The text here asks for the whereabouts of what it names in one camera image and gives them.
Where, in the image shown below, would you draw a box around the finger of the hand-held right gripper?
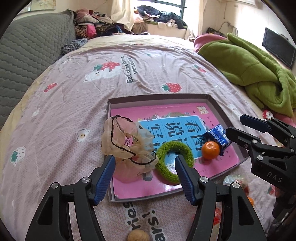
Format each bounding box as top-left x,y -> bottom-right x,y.
225,127 -> 263,151
240,114 -> 296,139

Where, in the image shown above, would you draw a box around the cream curtain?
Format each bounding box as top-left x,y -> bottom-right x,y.
110,0 -> 137,35
185,0 -> 208,41

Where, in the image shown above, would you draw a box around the pink pillow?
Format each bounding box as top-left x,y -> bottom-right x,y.
194,34 -> 228,53

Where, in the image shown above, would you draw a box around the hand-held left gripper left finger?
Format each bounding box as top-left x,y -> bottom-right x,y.
24,155 -> 116,241

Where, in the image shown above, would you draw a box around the clothes on windowsill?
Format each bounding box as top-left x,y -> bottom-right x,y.
134,5 -> 188,29

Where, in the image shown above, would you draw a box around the blue cookie packet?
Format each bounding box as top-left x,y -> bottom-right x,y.
203,124 -> 232,156

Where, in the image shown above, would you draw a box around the green fuzzy scrunchie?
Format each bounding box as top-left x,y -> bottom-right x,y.
155,141 -> 195,185

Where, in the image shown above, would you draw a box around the pink cloth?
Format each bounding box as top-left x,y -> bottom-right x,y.
283,116 -> 296,128

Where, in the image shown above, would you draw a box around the walnut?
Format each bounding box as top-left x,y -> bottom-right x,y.
127,230 -> 150,241

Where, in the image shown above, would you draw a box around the window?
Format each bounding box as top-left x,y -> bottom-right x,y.
132,0 -> 201,28

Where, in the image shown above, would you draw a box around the dark bag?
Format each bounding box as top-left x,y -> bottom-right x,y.
206,27 -> 226,37

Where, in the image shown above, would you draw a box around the grey quilted headboard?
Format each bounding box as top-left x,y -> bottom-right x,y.
0,9 -> 77,130

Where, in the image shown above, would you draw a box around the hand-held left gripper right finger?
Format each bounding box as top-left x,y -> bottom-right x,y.
174,156 -> 267,241

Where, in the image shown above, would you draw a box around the dark floral cloth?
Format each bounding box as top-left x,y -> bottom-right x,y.
60,38 -> 88,55

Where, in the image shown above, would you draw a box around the wall cable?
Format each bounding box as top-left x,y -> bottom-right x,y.
220,21 -> 238,35

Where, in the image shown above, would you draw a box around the pink picture book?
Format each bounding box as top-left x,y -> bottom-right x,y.
111,104 -> 241,200

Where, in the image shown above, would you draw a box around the floral wall picture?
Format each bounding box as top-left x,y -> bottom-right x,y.
30,0 -> 58,11

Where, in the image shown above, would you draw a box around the strawberry bear printed bedsheet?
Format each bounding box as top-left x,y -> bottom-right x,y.
2,35 -> 278,241

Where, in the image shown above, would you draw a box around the shallow cardboard box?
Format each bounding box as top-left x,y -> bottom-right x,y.
107,94 -> 249,202

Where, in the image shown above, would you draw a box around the red white toy egg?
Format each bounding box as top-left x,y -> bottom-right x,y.
222,174 -> 249,193

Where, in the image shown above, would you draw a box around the pile of clothes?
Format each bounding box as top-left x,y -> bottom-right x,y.
74,9 -> 139,39

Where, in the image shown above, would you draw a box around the beige mesh bag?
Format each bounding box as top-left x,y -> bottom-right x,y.
101,115 -> 160,183

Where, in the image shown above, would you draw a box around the black television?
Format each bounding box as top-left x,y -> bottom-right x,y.
262,27 -> 296,69

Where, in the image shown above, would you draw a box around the green blanket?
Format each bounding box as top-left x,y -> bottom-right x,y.
198,32 -> 296,118

